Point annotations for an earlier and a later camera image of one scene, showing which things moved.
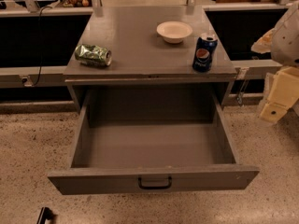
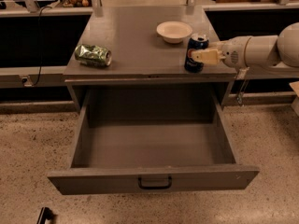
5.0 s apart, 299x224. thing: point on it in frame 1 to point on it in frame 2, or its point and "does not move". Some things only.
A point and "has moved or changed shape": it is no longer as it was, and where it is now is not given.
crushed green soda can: [91, 54] does not move
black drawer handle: [170, 181] does not move
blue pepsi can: [205, 53] has moved or changed shape
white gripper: [287, 42] to [234, 54]
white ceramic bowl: [174, 32] does not move
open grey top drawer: [133, 141] does not move
